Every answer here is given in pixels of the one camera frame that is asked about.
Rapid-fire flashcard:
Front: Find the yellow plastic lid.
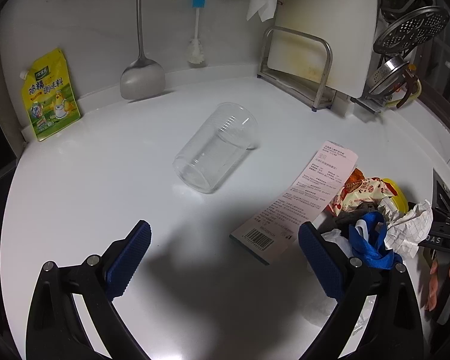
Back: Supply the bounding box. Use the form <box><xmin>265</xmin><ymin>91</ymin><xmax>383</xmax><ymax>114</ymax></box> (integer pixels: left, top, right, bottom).
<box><xmin>383</xmin><ymin>178</ymin><xmax>409</xmax><ymax>214</ymax></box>

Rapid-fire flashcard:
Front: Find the dark grey rag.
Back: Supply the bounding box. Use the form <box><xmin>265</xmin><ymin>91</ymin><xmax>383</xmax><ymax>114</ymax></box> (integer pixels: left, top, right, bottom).
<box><xmin>318</xmin><ymin>202</ymin><xmax>377</xmax><ymax>233</ymax></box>

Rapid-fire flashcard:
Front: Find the red orange snack wrapper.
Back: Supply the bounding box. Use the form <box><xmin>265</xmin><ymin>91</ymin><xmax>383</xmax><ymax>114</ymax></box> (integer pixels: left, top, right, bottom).
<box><xmin>328</xmin><ymin>168</ymin><xmax>393</xmax><ymax>216</ymax></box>

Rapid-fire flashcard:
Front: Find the yellow seasoning pouch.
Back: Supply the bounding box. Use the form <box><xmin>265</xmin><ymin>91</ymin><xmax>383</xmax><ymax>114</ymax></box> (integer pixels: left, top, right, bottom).
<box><xmin>20</xmin><ymin>48</ymin><xmax>81</xmax><ymax>141</ymax></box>

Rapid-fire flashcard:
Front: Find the pink paper package card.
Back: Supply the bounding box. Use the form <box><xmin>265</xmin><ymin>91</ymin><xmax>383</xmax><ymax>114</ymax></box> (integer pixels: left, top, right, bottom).
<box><xmin>230</xmin><ymin>141</ymin><xmax>359</xmax><ymax>265</ymax></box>

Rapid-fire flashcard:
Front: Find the white cutting board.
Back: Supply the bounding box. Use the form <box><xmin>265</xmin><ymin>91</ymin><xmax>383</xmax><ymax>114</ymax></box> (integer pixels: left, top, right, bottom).
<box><xmin>267</xmin><ymin>0</ymin><xmax>378</xmax><ymax>98</ymax></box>

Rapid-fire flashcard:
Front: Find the clear plastic bag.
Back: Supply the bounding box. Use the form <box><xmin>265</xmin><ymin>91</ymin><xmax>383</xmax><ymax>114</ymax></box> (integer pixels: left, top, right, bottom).
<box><xmin>322</xmin><ymin>228</ymin><xmax>353</xmax><ymax>258</ymax></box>

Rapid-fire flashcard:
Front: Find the perforated steel steamer plate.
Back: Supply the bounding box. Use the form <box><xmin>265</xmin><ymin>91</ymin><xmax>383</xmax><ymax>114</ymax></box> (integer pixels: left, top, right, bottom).
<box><xmin>373</xmin><ymin>6</ymin><xmax>450</xmax><ymax>57</ymax></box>

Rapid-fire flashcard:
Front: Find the steel cutting board rack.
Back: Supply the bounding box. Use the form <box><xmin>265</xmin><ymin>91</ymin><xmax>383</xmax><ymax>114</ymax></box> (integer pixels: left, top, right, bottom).
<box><xmin>257</xmin><ymin>26</ymin><xmax>337</xmax><ymax>112</ymax></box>

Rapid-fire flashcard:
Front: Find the glass pot lid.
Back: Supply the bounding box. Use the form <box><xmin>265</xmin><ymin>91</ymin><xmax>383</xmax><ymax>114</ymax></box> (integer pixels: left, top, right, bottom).
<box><xmin>366</xmin><ymin>55</ymin><xmax>408</xmax><ymax>96</ymax></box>

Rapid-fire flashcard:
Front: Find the blue white bottle brush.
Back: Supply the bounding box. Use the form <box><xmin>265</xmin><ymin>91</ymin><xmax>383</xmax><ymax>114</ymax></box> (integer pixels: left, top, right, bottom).
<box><xmin>187</xmin><ymin>0</ymin><xmax>206</xmax><ymax>66</ymax></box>

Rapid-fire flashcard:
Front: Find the blue plastic bag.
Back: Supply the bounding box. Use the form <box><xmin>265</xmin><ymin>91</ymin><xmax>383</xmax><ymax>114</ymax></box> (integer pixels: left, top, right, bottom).
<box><xmin>349</xmin><ymin>211</ymin><xmax>402</xmax><ymax>270</ymax></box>

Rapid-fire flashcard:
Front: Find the clear plastic cup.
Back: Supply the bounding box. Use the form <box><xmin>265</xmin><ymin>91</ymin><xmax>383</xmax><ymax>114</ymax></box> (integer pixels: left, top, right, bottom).
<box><xmin>172</xmin><ymin>102</ymin><xmax>259</xmax><ymax>194</ymax></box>

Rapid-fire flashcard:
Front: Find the right hand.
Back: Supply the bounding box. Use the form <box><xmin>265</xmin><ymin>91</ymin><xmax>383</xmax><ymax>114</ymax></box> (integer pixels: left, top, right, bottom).
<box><xmin>423</xmin><ymin>260</ymin><xmax>450</xmax><ymax>312</ymax></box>

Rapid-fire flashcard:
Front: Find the steel spatula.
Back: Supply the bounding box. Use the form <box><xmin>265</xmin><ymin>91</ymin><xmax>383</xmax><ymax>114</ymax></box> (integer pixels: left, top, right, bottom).
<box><xmin>120</xmin><ymin>0</ymin><xmax>166</xmax><ymax>101</ymax></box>

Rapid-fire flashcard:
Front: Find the grid paper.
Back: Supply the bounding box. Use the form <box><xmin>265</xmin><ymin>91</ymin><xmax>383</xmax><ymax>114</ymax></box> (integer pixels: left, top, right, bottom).
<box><xmin>378</xmin><ymin>197</ymin><xmax>433</xmax><ymax>260</ymax></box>

